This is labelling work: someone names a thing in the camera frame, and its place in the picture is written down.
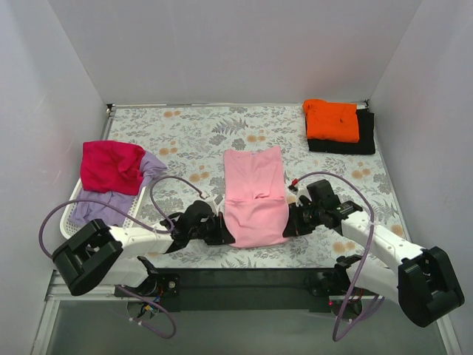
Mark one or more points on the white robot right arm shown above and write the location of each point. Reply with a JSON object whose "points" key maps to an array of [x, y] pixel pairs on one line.
{"points": [[421, 281]]}

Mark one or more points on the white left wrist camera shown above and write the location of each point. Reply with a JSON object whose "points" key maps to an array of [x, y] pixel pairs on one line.
{"points": [[216, 203]]}

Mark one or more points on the black folded t shirt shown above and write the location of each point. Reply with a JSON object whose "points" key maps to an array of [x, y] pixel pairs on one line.
{"points": [[365, 145]]}

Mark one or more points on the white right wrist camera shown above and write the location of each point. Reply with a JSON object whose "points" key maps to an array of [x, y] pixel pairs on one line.
{"points": [[300, 193]]}

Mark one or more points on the pink t shirt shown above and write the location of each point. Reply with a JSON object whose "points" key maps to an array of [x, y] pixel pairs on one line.
{"points": [[255, 207]]}

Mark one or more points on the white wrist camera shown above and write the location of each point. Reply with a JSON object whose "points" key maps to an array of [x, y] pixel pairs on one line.
{"points": [[300, 193], [216, 203]]}

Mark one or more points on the red t shirt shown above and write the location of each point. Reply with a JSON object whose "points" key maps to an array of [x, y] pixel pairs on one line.
{"points": [[111, 166]]}

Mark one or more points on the floral table cloth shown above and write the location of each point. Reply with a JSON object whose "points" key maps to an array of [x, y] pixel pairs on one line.
{"points": [[191, 142]]}

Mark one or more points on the lavender t shirt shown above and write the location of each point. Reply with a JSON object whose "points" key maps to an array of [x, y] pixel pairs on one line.
{"points": [[151, 167]]}

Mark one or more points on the orange folded t shirt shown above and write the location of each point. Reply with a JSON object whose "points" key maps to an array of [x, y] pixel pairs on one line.
{"points": [[331, 121]]}

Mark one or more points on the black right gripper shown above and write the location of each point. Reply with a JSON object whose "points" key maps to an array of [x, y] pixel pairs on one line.
{"points": [[295, 224]]}

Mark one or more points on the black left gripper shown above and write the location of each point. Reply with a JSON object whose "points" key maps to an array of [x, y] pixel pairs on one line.
{"points": [[216, 231]]}

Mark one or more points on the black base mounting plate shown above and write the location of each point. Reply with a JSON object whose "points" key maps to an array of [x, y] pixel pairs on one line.
{"points": [[244, 289]]}

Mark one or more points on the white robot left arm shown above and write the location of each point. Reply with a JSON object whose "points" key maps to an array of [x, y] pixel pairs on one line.
{"points": [[97, 249]]}

